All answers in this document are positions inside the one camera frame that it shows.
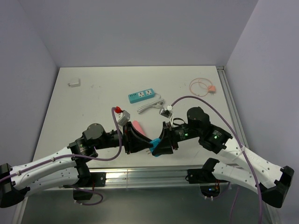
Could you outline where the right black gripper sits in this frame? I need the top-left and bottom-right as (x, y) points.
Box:
(152, 121), (201, 155)

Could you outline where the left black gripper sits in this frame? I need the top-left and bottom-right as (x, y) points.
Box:
(94, 121), (153, 154)

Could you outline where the small blue adapter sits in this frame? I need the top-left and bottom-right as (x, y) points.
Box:
(147, 138), (161, 157)

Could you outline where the pink triangular power strip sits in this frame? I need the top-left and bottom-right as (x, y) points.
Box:
(132, 120), (146, 136)

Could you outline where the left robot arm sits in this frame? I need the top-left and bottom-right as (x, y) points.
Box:
(0, 123), (153, 208)

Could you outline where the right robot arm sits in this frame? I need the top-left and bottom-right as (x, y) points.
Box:
(150, 107), (294, 208)

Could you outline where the teal power strip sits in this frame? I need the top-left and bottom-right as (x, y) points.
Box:
(128, 88), (155, 104)

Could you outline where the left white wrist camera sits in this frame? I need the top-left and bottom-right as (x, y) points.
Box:
(114, 106), (130, 126)

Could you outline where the front aluminium rail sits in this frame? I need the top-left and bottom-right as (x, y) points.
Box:
(21, 164), (268, 192)

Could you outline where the aluminium rail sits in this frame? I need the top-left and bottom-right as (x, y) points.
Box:
(21, 164), (268, 192)
(216, 66), (248, 146)

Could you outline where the white power cord with plug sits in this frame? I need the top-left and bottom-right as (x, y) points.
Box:
(136, 92), (165, 115)

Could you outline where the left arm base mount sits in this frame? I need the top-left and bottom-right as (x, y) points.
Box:
(72, 172), (106, 203)

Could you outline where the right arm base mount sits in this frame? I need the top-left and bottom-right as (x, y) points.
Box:
(185, 168), (230, 201)

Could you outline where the orange charger plug on cable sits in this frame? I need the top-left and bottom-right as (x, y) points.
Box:
(207, 85), (216, 95)

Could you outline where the pink thin charging cable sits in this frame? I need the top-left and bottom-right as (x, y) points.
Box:
(188, 78), (214, 97)

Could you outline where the white wall charger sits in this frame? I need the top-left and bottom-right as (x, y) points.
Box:
(67, 78), (81, 88)

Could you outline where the right side aluminium rail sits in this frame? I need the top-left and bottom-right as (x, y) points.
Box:
(216, 66), (248, 146)

